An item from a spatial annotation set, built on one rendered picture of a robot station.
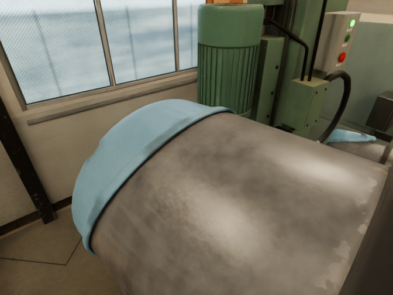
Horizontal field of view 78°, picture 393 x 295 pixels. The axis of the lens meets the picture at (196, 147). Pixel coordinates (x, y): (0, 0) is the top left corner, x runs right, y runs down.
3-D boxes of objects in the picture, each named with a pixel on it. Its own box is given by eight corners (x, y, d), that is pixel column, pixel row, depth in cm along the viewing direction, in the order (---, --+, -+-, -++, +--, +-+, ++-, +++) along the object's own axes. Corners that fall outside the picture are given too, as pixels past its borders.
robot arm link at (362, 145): (388, 140, 58) (365, 187, 60) (336, 125, 64) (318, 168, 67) (389, 140, 50) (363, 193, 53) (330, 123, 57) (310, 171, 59)
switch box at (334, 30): (310, 68, 79) (324, 12, 70) (326, 63, 84) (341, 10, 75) (328, 72, 75) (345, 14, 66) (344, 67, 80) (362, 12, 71)
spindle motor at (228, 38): (186, 110, 82) (184, 3, 65) (226, 98, 91) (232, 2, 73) (220, 130, 70) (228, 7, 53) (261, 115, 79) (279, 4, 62)
